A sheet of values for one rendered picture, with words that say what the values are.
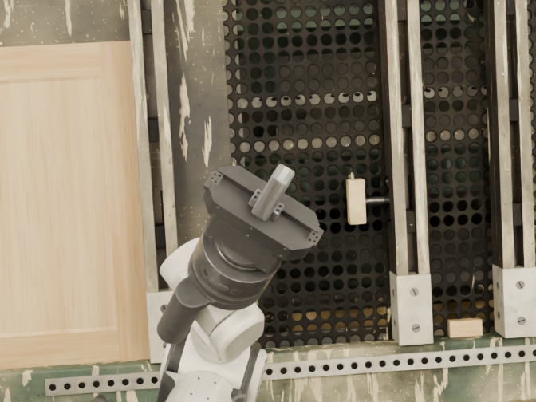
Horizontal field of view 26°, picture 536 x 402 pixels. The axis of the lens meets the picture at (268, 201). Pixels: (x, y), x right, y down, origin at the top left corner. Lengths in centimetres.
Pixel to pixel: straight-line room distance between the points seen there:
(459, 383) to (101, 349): 64
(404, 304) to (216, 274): 91
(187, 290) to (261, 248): 12
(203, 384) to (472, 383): 78
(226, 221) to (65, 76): 95
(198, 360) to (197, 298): 29
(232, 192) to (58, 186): 94
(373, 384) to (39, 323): 61
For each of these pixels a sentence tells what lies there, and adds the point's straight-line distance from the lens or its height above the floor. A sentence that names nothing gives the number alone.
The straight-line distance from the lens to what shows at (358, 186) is 207.
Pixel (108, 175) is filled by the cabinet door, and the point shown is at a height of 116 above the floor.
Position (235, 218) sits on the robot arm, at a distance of 114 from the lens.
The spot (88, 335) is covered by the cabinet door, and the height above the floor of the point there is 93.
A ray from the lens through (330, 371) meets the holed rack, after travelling 209.
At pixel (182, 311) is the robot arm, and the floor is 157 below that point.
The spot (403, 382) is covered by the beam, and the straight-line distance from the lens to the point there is 213.
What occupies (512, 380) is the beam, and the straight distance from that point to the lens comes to 217.
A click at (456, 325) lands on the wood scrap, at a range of 216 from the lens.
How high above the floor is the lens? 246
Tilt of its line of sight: 41 degrees down
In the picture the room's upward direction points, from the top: straight up
